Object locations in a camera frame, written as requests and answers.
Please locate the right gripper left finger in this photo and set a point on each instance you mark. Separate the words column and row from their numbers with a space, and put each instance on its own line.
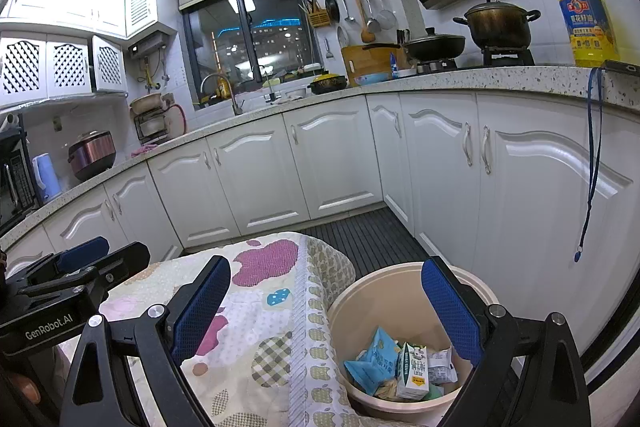
column 170, row 334

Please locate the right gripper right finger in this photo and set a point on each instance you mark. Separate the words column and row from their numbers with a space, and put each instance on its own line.
column 476, row 330

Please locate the green white milk carton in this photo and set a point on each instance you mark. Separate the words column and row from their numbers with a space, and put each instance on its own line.
column 412, row 373

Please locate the blue snack bag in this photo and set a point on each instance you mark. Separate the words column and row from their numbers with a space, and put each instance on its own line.
column 375, row 365

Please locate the small white green box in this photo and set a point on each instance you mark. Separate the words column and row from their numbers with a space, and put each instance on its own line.
column 441, row 370

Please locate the green pink towel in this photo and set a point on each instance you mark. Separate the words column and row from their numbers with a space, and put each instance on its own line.
column 434, row 392

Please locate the beige paper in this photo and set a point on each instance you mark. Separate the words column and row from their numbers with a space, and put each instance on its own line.
column 388, row 391

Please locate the beige trash bin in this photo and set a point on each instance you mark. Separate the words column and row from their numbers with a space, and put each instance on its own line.
column 393, row 299

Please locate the kitchen window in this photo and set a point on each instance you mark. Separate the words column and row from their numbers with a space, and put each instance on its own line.
column 254, row 43

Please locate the patterned tablecloth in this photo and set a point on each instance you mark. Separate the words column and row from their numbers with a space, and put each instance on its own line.
column 267, row 358

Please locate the black microwave oven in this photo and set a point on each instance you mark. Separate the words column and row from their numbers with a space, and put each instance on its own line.
column 19, row 192

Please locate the blue kettle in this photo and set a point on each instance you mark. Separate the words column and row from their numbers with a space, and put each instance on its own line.
column 46, row 179

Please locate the dark floor mat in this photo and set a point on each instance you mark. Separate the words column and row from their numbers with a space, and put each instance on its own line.
column 372, row 240

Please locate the white lower cabinets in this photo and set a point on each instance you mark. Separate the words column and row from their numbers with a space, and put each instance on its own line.
column 536, row 194

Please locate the dark rice cooker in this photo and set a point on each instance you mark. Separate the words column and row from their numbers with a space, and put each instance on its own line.
column 93, row 153

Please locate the small clay pot on stand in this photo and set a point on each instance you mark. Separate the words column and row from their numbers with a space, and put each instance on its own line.
column 148, row 115

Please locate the sink faucet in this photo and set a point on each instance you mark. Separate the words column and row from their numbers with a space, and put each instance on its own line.
column 223, row 91

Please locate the white upper lattice cabinets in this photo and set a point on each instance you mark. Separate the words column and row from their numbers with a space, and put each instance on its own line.
column 68, row 48

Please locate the gas stove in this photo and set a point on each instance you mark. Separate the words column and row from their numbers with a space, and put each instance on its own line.
column 487, row 58

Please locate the yellow lidded black pot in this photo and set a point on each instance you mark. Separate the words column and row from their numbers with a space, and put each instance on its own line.
column 327, row 83

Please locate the black frying pan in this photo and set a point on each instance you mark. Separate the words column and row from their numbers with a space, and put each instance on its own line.
column 430, row 48

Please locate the wooden cutting board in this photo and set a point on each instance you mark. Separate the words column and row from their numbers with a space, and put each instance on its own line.
column 373, row 58

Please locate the dark stock pot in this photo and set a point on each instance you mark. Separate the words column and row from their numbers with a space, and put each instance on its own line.
column 499, row 25

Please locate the yellow oil bottle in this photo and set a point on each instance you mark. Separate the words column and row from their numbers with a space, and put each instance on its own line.
column 591, row 32

